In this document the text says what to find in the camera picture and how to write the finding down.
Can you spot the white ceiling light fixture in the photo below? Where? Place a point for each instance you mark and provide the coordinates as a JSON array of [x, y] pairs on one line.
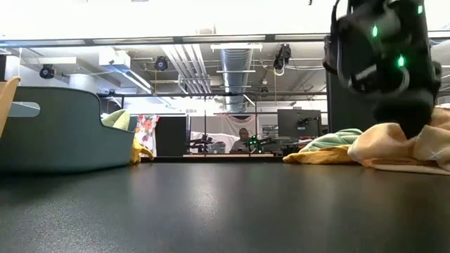
[[235, 47]]

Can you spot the orange plastic basket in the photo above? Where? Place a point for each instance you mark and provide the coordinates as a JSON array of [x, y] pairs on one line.
[[6, 102]]

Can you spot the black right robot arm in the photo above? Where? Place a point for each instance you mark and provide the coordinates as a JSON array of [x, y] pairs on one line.
[[390, 14]]

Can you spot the yellow towel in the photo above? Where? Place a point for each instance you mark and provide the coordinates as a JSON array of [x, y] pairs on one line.
[[139, 151], [316, 156]]

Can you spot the black computer monitor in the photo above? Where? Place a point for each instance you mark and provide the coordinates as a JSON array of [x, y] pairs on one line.
[[292, 123]]

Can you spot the white hanging sheet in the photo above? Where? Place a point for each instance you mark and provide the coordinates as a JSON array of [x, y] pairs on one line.
[[225, 123]]

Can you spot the silver ceiling air duct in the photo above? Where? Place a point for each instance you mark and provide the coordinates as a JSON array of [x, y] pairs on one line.
[[235, 63]]

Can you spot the pale green terry towel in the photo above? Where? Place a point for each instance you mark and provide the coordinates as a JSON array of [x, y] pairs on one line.
[[119, 119]]

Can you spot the peach orange towel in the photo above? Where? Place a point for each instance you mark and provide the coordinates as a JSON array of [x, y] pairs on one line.
[[383, 147]]

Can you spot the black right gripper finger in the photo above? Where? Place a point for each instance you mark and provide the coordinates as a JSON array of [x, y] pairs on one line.
[[411, 119]]

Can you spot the wooden top work table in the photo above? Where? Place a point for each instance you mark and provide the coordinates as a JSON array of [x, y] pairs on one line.
[[211, 155]]

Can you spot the seated person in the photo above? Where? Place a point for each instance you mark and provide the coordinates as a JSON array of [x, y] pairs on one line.
[[242, 144]]

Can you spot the black overhead frame beam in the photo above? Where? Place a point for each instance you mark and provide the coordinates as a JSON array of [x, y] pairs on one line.
[[178, 39]]

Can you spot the small black partition panel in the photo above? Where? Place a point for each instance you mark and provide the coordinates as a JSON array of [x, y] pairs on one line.
[[170, 137]]

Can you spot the teal plastic basket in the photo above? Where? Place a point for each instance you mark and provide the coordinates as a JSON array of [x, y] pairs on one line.
[[70, 140]]

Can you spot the large black partition panel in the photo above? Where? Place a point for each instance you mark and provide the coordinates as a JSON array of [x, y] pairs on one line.
[[348, 112]]

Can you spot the floral patterned cloth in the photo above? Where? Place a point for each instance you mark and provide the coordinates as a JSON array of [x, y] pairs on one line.
[[147, 130]]

